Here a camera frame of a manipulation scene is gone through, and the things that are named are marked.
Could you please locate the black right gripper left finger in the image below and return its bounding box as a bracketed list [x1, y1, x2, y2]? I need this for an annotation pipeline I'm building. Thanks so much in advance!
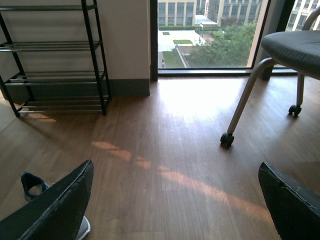
[0, 160, 94, 240]

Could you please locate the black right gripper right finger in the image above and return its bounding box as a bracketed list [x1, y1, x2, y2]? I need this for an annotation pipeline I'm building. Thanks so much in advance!
[258, 162, 320, 240]

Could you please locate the grey knit sneaker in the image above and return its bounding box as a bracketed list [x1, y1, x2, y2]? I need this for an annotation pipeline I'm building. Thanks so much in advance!
[20, 171, 91, 240]

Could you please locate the black metal shoe rack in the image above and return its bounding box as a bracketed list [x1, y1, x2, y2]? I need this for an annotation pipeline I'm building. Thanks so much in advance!
[0, 0, 112, 117]

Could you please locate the grey seat rolling chair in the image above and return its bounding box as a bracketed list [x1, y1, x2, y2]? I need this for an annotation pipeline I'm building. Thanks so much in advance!
[220, 7, 320, 148]

